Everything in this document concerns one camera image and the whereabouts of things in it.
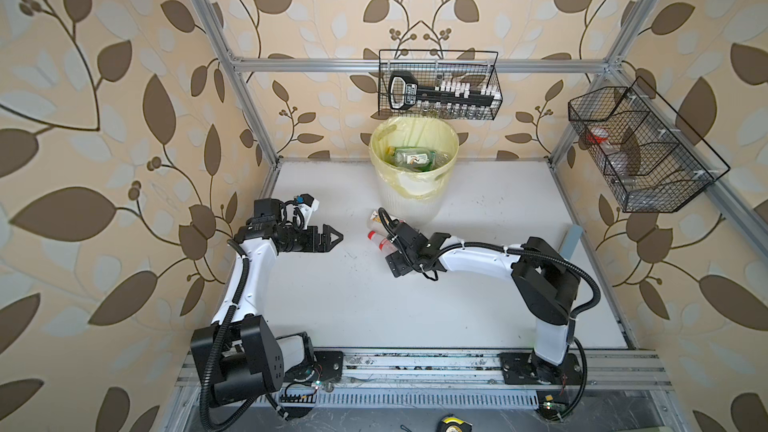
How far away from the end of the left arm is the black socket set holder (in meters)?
0.44

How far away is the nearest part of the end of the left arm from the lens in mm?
601

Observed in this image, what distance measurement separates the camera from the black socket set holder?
2.72 feet
